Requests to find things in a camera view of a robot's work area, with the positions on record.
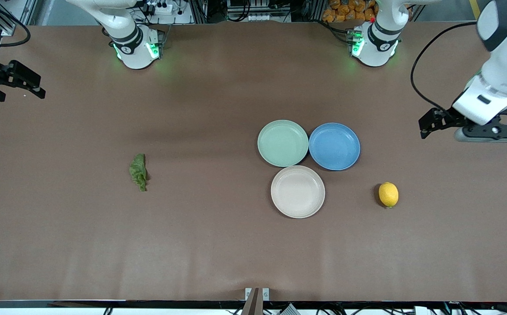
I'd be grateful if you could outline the green lettuce leaf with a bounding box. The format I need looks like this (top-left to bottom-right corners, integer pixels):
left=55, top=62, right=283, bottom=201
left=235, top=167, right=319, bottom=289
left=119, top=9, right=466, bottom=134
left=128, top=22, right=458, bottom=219
left=129, top=153, right=148, bottom=193

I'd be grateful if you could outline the small metal table bracket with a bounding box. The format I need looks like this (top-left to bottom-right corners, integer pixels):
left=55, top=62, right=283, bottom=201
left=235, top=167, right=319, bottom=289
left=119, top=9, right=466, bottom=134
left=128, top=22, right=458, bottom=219
left=245, top=287, right=270, bottom=301

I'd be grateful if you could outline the pale green plate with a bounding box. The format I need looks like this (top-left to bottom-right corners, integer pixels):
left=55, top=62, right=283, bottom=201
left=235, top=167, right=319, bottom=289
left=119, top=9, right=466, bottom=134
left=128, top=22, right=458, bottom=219
left=257, top=119, right=310, bottom=168

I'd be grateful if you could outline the bag of orange snacks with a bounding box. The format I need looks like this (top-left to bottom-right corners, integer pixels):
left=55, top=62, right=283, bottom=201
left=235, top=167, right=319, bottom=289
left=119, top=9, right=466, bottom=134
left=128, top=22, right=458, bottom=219
left=322, top=0, right=377, bottom=23

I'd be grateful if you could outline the white power strip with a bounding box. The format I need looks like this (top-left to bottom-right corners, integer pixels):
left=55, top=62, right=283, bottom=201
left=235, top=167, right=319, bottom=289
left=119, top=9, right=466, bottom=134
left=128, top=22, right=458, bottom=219
left=142, top=0, right=174, bottom=16

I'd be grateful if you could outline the blue plate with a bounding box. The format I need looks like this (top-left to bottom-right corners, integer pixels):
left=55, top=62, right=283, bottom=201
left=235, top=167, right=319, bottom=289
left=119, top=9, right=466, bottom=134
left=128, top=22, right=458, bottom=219
left=309, top=122, right=361, bottom=171

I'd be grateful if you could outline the yellow lemon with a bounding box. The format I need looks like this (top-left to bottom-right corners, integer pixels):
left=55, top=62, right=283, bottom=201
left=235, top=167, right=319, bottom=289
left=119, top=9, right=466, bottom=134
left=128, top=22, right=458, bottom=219
left=378, top=182, right=400, bottom=209

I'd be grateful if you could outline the beige plate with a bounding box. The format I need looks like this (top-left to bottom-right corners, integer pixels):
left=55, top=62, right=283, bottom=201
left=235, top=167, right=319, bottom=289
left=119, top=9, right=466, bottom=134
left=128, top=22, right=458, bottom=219
left=271, top=165, right=326, bottom=219

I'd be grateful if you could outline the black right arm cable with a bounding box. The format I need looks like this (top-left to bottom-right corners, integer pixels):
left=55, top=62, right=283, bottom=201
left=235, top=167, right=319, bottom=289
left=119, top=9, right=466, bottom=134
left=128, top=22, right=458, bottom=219
left=0, top=0, right=32, bottom=48

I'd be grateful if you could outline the dark upright pole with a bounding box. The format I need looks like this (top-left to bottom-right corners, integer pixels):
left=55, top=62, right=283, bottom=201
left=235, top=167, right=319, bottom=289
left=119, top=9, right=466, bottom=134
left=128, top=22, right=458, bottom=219
left=241, top=287, right=260, bottom=315

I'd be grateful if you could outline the black base cable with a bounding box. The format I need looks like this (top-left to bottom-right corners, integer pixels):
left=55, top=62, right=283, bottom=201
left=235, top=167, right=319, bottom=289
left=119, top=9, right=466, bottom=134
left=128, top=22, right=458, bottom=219
left=321, top=19, right=360, bottom=45

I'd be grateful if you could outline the grey electronics rack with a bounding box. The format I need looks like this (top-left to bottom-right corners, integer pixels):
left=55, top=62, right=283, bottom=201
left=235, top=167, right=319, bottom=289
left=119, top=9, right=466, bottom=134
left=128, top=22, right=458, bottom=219
left=226, top=0, right=292, bottom=23

